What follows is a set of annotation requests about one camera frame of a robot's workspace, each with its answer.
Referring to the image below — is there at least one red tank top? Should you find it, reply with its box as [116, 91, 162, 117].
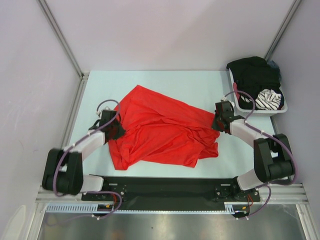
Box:
[108, 85, 220, 171]

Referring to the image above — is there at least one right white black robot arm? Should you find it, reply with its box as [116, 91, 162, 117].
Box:
[212, 101, 296, 201]

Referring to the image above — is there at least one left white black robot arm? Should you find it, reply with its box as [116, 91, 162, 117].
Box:
[41, 110, 126, 200]

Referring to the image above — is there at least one black tank top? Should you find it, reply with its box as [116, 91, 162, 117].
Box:
[226, 56, 284, 110]

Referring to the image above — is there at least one white laundry basket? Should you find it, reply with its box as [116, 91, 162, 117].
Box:
[228, 69, 288, 117]

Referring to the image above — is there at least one pink garment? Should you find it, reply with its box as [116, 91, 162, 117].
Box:
[232, 82, 248, 102]

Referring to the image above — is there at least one striped white black garment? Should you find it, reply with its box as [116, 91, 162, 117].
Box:
[255, 89, 283, 111]

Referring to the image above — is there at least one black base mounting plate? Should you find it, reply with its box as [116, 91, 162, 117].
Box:
[81, 176, 261, 210]

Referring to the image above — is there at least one blue denim garment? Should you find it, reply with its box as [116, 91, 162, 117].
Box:
[267, 60, 282, 81]

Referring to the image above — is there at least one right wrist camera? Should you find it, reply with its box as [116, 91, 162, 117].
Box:
[220, 98, 235, 105]

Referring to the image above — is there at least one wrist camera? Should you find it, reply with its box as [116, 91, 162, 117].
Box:
[220, 98, 235, 105]
[96, 106, 111, 116]

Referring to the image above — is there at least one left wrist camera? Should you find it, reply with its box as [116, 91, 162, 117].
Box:
[96, 106, 111, 116]

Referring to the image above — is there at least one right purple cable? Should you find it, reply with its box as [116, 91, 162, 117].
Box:
[222, 90, 300, 221]

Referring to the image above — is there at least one grey slotted cable duct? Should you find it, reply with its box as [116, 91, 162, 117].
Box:
[45, 202, 250, 216]

